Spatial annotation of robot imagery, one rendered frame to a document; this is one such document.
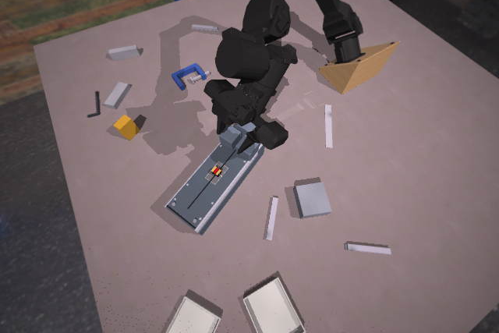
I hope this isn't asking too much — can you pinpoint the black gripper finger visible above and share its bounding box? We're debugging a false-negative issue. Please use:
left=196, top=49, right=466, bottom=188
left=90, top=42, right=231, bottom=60
left=211, top=99, right=227, bottom=135
left=237, top=130, right=260, bottom=154

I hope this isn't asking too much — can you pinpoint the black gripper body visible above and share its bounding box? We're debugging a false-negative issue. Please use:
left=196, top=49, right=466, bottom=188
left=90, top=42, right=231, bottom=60
left=203, top=80, right=288, bottom=150

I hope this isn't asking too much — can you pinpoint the blue c-clamp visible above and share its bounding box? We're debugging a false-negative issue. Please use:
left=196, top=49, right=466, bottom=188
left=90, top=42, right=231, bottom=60
left=172, top=63, right=210, bottom=90

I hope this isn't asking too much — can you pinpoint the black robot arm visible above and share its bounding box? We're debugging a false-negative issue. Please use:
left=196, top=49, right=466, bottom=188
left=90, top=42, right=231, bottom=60
left=211, top=0, right=366, bottom=126

